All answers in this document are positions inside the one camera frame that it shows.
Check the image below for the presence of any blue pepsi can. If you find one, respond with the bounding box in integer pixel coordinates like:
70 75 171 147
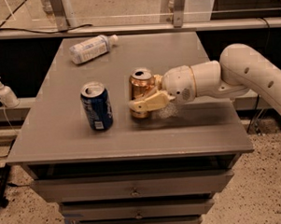
80 81 113 131

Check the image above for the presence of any clear plastic water bottle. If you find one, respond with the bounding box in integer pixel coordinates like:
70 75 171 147
70 35 119 64

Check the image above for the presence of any middle grey drawer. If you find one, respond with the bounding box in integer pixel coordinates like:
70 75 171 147
61 198 214 221

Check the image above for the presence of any grey drawer cabinet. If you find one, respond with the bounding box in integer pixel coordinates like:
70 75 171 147
0 29 258 224

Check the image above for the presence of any black cable on ledge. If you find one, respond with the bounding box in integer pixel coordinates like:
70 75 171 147
0 16 94 36

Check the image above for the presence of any orange gold soda can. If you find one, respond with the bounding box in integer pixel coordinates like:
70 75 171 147
127 66 158 120

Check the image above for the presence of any black stand leg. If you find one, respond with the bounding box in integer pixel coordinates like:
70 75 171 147
0 164 10 209

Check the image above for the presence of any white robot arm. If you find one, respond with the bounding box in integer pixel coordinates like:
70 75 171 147
129 43 281 116

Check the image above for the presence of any top grey drawer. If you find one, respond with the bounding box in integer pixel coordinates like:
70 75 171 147
31 170 234 203

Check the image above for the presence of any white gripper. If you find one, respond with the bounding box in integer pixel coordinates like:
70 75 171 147
128 65 197 112

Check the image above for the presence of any white pump dispenser bottle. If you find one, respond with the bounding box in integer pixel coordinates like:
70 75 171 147
0 81 20 107

